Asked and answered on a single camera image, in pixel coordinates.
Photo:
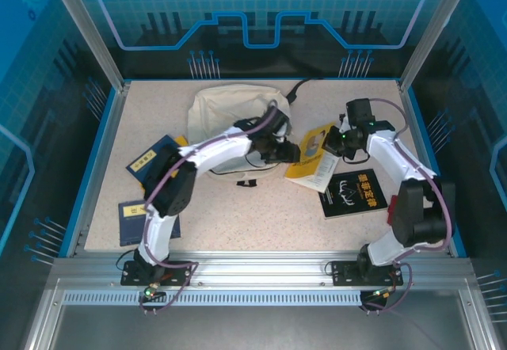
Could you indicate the yellow book with grey picture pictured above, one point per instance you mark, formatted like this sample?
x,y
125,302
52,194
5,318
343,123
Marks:
x,y
305,160

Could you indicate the black book with white lettering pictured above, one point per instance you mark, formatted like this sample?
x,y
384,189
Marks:
x,y
352,195

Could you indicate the cream canvas backpack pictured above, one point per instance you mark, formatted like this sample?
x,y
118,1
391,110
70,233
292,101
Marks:
x,y
222,108

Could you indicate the red leather snap case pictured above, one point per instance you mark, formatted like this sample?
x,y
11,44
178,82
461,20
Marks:
x,y
392,211

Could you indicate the yellow book with blue picture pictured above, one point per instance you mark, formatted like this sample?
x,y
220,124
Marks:
x,y
181,141

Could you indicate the navy book with yellow label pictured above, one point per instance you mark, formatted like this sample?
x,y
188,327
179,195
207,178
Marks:
x,y
146,160

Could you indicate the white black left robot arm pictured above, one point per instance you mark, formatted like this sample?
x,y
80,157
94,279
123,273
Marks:
x,y
214,152

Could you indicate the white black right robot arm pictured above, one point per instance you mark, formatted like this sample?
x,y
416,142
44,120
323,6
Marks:
x,y
396,156

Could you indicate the navy book with gold drawing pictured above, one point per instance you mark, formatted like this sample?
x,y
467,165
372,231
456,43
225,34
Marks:
x,y
130,231

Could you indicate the grey metal front tray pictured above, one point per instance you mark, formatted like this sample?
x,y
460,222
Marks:
x,y
257,330

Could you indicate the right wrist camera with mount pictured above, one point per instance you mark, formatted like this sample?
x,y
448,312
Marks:
x,y
342,122

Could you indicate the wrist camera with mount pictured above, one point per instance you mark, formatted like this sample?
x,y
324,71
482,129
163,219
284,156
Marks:
x,y
284,131
342,122

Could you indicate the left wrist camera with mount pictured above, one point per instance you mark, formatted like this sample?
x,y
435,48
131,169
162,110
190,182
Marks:
x,y
284,131

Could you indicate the blue-edged table side rail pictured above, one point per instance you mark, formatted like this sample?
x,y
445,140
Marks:
x,y
101,168
428,160

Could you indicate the aluminium front rail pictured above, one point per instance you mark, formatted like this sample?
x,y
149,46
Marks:
x,y
257,271

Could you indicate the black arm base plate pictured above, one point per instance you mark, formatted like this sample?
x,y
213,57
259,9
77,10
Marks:
x,y
344,275
128,276

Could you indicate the aluminium frame post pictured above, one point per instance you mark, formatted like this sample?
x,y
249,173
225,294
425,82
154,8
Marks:
x,y
435,29
93,29

